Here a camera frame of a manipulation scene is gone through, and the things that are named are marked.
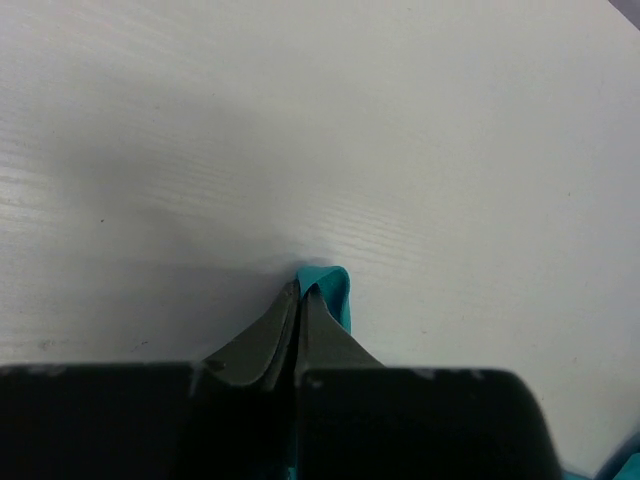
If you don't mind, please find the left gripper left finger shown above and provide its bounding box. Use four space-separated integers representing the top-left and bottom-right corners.
1 281 300 479

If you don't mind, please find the teal t shirt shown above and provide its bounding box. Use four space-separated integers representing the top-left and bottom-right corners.
296 266 639 479

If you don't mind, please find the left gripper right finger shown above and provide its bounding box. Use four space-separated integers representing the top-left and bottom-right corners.
295 288 562 479

